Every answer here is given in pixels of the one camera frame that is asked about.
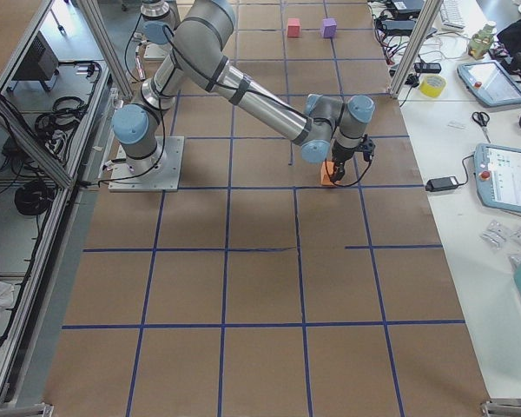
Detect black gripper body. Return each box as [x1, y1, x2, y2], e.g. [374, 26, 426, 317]
[332, 142, 355, 165]

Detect orange foam block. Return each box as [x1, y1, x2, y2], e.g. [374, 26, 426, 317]
[320, 161, 336, 187]

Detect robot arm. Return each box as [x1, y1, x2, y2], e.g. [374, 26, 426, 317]
[112, 1, 375, 186]

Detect black power adapter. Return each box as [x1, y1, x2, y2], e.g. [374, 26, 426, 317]
[425, 176, 459, 192]

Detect yellow tape roll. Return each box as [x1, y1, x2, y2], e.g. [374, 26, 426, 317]
[419, 74, 446, 98]

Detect purple foam block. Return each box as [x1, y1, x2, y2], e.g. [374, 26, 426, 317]
[320, 17, 337, 38]

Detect red foam block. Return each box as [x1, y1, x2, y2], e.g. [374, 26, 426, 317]
[287, 17, 301, 38]

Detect far teach pendant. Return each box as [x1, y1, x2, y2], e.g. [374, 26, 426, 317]
[457, 61, 521, 108]

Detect teach pendant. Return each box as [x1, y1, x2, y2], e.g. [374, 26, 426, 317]
[473, 143, 521, 214]
[457, 61, 521, 108]

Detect near teach pendant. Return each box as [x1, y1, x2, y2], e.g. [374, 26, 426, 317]
[473, 143, 521, 214]

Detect black handled scissors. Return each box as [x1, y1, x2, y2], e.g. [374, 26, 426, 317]
[472, 111, 491, 143]

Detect aluminium frame post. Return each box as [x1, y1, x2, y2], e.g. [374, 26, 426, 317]
[389, 0, 442, 99]

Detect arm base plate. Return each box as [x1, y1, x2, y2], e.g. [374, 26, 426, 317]
[108, 136, 185, 192]

